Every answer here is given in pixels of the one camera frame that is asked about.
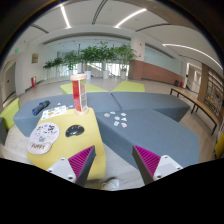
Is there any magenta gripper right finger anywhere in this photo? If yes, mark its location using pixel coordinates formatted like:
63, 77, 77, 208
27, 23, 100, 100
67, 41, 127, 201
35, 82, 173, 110
132, 145, 182, 185

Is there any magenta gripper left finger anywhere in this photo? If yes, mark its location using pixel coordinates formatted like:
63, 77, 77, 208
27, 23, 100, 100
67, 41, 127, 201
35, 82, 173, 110
47, 146, 96, 187

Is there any black computer mouse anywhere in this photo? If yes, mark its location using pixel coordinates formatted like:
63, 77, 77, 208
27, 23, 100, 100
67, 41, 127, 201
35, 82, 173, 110
65, 125, 84, 137

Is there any round cartoon mouse pad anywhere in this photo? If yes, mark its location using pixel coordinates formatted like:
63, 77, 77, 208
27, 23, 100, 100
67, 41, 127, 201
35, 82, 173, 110
27, 122, 60, 155

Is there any yellow ottoman seat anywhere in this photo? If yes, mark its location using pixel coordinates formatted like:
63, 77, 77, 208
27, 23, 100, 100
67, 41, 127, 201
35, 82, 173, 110
27, 108, 106, 180

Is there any grey ottoman front right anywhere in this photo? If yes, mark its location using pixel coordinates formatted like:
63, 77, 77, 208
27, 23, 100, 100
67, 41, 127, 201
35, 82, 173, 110
96, 109, 200, 167

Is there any white shoe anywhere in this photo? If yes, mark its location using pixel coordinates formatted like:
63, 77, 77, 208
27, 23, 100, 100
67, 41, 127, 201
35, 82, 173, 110
101, 178, 119, 191

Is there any sticker sheet paper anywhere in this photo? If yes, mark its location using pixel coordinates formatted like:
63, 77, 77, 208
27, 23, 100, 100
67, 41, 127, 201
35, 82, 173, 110
41, 105, 67, 120

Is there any grey ottoman back right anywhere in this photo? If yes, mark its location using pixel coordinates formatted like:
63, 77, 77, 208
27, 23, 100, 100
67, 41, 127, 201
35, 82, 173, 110
112, 92, 190, 122

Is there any dark blue cloth bundle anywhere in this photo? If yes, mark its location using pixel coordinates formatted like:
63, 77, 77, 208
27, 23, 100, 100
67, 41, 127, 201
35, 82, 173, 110
32, 100, 50, 116

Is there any long wooden bench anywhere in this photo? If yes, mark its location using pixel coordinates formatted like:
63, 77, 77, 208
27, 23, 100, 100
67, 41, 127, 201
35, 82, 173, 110
170, 87, 219, 134

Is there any yellow-green ottoman back left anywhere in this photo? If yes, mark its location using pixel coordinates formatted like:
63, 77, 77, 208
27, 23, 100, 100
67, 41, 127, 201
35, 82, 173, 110
60, 83, 105, 95

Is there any yellow-green ottoman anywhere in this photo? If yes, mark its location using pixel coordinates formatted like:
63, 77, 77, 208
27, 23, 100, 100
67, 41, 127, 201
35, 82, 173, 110
113, 81, 145, 92
60, 83, 105, 95

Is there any red white display tower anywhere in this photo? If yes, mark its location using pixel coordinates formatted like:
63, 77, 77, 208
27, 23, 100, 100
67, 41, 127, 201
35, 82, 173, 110
70, 74, 88, 116

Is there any yellow-green ottoman back right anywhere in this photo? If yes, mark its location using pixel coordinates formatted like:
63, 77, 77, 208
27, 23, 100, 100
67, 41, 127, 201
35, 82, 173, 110
113, 81, 145, 92

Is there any lime green side seat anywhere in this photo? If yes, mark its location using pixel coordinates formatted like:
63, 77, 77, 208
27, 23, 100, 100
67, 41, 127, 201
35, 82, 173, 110
0, 98, 20, 130

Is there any red fire extinguisher box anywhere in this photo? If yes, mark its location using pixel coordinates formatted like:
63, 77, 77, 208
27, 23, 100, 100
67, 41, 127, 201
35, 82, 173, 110
31, 76, 37, 87

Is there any wooden bookshelf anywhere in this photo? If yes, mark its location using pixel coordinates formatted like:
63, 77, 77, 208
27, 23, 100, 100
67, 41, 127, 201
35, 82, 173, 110
198, 64, 224, 116

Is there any potted green plant left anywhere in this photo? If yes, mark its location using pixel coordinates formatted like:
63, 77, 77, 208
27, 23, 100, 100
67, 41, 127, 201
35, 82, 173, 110
43, 51, 79, 77

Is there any potted green plant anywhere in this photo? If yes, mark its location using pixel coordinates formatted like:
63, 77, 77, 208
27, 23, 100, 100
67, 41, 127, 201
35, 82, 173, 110
43, 51, 79, 77
115, 44, 136, 79
81, 41, 116, 77

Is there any potted green plant right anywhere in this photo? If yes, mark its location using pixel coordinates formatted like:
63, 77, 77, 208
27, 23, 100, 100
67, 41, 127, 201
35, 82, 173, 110
115, 44, 136, 79

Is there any potted green plant centre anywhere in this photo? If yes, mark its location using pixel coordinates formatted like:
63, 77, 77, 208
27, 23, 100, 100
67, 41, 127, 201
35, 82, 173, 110
81, 41, 116, 77

